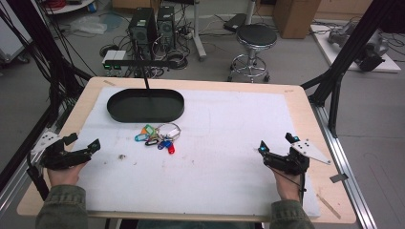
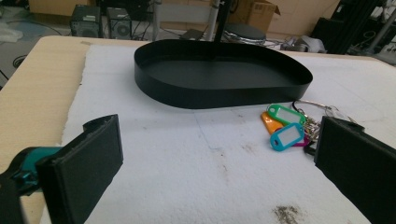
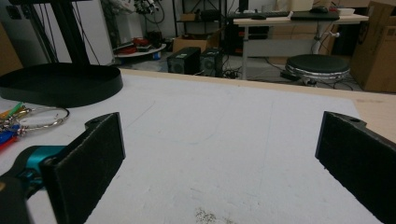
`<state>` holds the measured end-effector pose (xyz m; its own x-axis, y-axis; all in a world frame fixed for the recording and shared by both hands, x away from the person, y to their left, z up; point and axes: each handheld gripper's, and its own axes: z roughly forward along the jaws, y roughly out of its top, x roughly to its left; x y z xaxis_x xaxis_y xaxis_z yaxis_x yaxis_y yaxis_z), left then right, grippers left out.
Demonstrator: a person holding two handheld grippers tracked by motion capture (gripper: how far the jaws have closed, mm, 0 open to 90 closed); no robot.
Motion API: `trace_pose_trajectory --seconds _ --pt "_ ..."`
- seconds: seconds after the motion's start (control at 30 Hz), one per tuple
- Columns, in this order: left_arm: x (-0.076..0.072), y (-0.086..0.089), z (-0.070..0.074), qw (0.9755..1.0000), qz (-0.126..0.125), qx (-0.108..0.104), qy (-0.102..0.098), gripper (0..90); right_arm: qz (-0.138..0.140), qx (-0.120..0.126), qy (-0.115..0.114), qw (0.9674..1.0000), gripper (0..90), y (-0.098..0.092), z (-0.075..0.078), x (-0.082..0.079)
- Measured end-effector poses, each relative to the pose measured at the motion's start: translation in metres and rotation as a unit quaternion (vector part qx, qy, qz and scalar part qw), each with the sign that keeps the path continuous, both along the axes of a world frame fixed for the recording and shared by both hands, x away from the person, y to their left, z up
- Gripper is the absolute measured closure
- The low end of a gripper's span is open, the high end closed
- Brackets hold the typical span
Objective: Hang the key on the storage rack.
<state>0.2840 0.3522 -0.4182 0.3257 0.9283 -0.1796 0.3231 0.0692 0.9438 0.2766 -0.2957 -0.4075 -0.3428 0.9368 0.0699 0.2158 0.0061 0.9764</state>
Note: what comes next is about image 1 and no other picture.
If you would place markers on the clear plastic bag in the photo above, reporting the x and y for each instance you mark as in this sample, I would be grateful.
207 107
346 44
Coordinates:
89 24

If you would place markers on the aluminium rail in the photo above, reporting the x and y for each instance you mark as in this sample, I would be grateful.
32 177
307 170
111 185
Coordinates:
9 197
350 184

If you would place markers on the black computer tower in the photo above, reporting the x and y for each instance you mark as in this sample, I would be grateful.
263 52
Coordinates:
142 28
166 27

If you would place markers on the black flat box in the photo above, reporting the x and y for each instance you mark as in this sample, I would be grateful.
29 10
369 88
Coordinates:
234 21

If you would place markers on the black T-shaped stand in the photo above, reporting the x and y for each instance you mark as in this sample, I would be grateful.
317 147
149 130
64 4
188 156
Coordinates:
143 63

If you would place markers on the white table mat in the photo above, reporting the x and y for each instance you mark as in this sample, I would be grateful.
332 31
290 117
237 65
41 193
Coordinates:
216 159

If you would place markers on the black metal frame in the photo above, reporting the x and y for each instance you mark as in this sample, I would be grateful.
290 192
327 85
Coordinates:
52 79
347 51

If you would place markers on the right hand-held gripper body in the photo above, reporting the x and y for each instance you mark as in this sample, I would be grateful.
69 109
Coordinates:
293 160

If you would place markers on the black oval tray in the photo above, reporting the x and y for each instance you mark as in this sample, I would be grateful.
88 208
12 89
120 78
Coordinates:
145 106

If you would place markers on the white floor board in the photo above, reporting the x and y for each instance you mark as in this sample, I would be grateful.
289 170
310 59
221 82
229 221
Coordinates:
337 54

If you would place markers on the black round stool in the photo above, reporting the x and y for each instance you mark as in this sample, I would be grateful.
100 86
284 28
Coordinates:
256 38

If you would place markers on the bunch of colourful key tags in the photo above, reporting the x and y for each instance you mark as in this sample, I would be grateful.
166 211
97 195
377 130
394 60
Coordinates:
159 138

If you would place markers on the white table leg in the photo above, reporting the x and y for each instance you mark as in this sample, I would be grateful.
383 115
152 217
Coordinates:
198 31

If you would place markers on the brown tape strip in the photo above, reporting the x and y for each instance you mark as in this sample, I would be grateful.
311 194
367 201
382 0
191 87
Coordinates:
328 206

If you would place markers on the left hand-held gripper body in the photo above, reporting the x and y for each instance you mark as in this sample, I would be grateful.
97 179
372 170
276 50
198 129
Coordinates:
57 156

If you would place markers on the round white table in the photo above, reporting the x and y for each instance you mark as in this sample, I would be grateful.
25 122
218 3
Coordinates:
71 5

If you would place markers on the brown cardboard box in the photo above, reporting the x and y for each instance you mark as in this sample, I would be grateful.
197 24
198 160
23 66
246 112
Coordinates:
296 17

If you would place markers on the grey robot parts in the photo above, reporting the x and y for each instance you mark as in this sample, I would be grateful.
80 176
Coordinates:
366 44

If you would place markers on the grey tape piece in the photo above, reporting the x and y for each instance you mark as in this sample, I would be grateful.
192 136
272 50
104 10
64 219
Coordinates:
338 177

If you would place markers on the person's right hand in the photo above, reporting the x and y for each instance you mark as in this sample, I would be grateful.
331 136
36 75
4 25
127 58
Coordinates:
288 187

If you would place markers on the person's left hand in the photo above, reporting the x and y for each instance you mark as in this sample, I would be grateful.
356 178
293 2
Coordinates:
65 176

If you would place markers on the white power supply box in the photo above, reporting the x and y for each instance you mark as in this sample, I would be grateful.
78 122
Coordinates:
113 58

